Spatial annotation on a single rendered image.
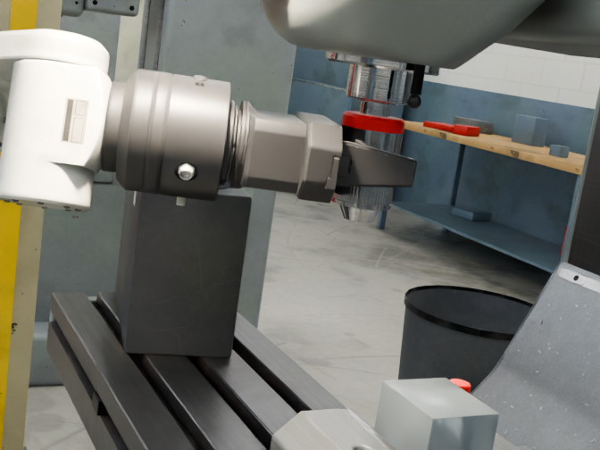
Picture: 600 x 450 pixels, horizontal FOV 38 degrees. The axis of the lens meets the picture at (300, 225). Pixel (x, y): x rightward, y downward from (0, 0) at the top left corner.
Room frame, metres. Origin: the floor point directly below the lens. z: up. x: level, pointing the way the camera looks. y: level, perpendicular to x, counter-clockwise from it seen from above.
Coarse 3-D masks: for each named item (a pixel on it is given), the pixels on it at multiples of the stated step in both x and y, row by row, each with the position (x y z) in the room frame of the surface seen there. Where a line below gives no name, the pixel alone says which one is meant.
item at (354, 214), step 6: (342, 210) 0.66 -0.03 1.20; (348, 210) 0.65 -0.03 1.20; (354, 210) 0.65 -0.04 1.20; (360, 210) 0.65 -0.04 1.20; (366, 210) 0.65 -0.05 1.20; (348, 216) 0.65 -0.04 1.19; (354, 216) 0.65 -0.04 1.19; (360, 216) 0.65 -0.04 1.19; (366, 216) 0.65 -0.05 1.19; (372, 216) 0.65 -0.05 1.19
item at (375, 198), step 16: (352, 128) 0.64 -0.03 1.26; (368, 144) 0.64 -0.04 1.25; (384, 144) 0.64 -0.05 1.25; (400, 144) 0.65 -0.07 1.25; (336, 192) 0.65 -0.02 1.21; (352, 192) 0.64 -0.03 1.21; (368, 192) 0.64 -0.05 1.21; (384, 192) 0.64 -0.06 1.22; (368, 208) 0.64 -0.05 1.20; (384, 208) 0.65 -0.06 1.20
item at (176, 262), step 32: (128, 192) 1.08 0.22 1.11; (224, 192) 0.94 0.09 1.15; (128, 224) 1.03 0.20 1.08; (160, 224) 0.91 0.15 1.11; (192, 224) 0.92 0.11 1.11; (224, 224) 0.93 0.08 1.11; (128, 256) 0.98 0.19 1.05; (160, 256) 0.91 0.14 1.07; (192, 256) 0.92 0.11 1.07; (224, 256) 0.93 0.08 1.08; (128, 288) 0.94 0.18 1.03; (160, 288) 0.92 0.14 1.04; (192, 288) 0.93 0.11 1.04; (224, 288) 0.93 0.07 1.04; (128, 320) 0.91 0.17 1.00; (160, 320) 0.92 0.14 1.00; (192, 320) 0.93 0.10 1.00; (224, 320) 0.94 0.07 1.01; (128, 352) 0.91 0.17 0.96; (160, 352) 0.92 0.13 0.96; (192, 352) 0.93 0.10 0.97; (224, 352) 0.94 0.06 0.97
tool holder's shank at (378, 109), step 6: (366, 102) 0.65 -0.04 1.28; (372, 102) 0.65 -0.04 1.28; (378, 102) 0.65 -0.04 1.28; (360, 108) 0.66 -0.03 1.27; (366, 108) 0.65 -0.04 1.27; (372, 108) 0.65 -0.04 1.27; (378, 108) 0.65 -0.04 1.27; (384, 108) 0.65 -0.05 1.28; (390, 108) 0.66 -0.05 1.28; (366, 114) 0.65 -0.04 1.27; (372, 114) 0.65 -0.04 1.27; (378, 114) 0.65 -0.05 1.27; (384, 114) 0.65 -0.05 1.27
